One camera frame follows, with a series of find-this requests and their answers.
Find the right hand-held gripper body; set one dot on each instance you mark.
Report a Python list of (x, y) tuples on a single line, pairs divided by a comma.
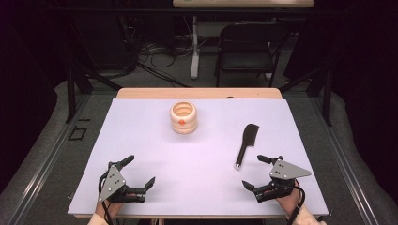
[(286, 171)]

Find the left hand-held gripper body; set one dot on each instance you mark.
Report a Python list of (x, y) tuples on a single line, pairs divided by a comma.
[(112, 182)]

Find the cream ribbed cup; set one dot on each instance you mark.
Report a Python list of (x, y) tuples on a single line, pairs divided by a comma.
[(184, 125)]

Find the person's left hand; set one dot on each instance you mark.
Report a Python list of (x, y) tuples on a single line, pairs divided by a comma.
[(108, 210)]

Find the person's right hand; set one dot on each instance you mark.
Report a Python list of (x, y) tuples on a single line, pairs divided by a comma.
[(291, 203)]

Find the white table mat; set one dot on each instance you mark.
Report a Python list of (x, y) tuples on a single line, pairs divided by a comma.
[(203, 162)]

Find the black metal stand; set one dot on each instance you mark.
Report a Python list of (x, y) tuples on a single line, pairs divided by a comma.
[(327, 100), (71, 93)]

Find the black folding chair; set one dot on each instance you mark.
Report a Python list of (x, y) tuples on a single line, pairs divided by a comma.
[(247, 59)]

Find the white desk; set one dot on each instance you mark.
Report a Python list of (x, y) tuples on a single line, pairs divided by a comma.
[(244, 3)]

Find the aluminium floor rail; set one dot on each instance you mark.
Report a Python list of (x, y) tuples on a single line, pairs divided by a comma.
[(40, 175), (350, 175)]

